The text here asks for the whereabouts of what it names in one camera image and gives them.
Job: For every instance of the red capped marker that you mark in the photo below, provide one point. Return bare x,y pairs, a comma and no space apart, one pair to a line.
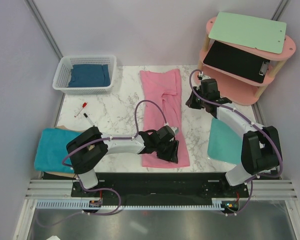
81,109

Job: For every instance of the pink three-tier shelf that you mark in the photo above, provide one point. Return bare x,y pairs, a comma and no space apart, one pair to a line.
238,89

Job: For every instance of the dark blue t-shirt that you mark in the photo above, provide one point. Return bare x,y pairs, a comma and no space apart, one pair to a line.
89,76

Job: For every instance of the teal folding board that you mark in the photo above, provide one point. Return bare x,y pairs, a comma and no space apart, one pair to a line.
224,144

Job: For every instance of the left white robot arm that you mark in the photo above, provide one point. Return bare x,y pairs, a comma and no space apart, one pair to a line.
87,149

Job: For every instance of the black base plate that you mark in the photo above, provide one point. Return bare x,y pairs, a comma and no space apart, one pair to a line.
158,188

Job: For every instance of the black clipboard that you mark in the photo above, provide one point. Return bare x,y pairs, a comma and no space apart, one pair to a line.
237,62

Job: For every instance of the tan t-shirt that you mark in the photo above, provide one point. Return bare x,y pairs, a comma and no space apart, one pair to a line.
57,174

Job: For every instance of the white plastic basket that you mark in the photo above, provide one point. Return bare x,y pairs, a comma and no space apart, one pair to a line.
63,74

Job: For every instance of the pink t-shirt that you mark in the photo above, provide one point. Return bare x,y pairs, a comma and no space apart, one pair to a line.
164,89

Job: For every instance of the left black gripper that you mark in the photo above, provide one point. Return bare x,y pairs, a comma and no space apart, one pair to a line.
172,155

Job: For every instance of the aluminium rail frame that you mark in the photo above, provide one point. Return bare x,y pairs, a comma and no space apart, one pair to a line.
263,190

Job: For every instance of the white cable duct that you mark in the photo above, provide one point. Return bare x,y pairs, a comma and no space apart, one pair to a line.
68,204

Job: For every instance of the teal t-shirt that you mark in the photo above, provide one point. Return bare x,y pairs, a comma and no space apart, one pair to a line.
45,144

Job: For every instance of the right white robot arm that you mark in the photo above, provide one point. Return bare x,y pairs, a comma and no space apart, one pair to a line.
260,145

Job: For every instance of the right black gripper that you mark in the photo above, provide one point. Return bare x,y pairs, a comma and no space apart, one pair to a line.
191,103

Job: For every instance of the light green board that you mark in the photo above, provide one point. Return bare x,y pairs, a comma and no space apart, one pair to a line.
249,31

